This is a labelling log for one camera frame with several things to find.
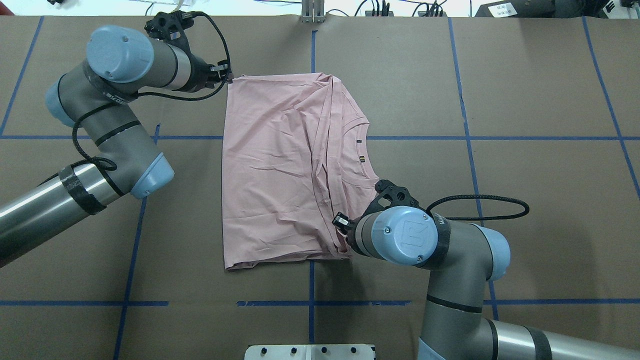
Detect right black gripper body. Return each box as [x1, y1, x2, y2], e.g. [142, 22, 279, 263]
[338, 179, 421, 235]

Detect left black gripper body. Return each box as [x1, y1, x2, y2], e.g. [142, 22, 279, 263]
[144, 11, 232, 93]

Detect pink Snoopy t-shirt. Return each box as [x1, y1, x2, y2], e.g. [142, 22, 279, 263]
[221, 72, 379, 271]

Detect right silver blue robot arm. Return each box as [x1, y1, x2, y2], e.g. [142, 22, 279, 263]
[332, 179, 639, 360]

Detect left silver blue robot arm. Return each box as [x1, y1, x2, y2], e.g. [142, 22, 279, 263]
[0, 10, 233, 266]

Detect black power box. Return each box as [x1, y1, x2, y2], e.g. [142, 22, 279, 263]
[473, 0, 556, 18]

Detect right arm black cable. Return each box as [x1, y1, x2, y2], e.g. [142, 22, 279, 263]
[426, 195, 531, 222]

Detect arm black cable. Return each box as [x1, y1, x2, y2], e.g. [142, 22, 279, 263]
[71, 11, 232, 172]
[426, 195, 531, 222]

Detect aluminium frame post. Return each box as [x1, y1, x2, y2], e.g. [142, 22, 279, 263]
[299, 0, 326, 24]

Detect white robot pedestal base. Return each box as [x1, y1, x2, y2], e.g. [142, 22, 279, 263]
[244, 343, 377, 360]

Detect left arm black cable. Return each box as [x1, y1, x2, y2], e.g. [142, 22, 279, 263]
[71, 11, 232, 172]

